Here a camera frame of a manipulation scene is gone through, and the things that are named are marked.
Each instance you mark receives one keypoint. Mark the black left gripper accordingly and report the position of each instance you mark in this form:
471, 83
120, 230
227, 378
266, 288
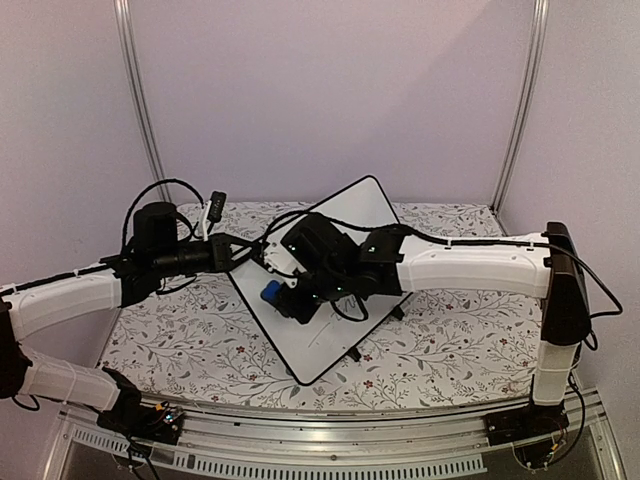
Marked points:
221, 251

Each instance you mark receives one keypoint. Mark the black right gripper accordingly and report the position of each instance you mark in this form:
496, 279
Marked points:
301, 312

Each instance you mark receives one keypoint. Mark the blue whiteboard eraser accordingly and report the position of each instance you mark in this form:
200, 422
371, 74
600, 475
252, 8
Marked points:
271, 291

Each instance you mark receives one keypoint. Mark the white whiteboard black frame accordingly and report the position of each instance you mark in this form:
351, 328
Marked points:
309, 351

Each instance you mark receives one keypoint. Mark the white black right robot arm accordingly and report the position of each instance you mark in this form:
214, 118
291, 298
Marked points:
543, 266

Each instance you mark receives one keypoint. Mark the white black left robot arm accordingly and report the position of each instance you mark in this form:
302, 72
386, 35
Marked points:
152, 252

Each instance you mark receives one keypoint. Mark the black whiteboard stand foot left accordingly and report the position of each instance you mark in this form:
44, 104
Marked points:
354, 354

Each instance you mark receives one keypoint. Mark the black whiteboard stand foot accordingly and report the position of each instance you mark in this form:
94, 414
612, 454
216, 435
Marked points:
354, 354
399, 313

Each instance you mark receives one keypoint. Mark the black whiteboard stand foot right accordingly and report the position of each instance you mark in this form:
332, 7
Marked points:
399, 313

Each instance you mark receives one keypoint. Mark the floral patterned table mat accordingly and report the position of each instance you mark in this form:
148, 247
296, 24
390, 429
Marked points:
451, 348

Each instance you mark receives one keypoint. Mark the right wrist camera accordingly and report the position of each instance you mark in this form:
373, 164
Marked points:
306, 245

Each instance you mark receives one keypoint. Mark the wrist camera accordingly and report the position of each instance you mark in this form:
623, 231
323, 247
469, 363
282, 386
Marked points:
306, 245
211, 213

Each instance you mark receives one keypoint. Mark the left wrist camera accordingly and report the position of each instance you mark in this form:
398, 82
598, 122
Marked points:
211, 213

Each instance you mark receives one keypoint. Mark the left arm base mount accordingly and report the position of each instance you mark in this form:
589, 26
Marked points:
130, 418

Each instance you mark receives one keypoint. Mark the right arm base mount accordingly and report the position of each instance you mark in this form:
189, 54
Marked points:
535, 432

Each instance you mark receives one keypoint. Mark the left aluminium corner post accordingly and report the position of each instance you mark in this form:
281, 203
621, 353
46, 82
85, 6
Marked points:
124, 23

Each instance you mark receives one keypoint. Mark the aluminium corner post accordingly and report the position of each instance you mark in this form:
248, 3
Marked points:
124, 23
533, 61

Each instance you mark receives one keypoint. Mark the right aluminium corner post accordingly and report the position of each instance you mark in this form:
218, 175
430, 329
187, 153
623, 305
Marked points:
533, 61

